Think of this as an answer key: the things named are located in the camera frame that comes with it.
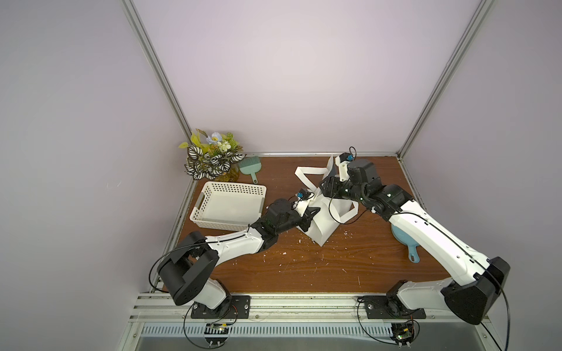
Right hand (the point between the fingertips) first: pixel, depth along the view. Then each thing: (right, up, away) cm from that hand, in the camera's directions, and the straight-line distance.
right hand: (325, 179), depth 73 cm
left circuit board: (-37, -51, -1) cm, 63 cm away
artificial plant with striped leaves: (-42, +8, +10) cm, 44 cm away
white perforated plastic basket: (-41, -13, +27) cm, 51 cm away
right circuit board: (+25, -51, -3) cm, 57 cm away
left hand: (0, -12, +4) cm, 12 cm away
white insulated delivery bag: (+3, -11, +1) cm, 12 cm away
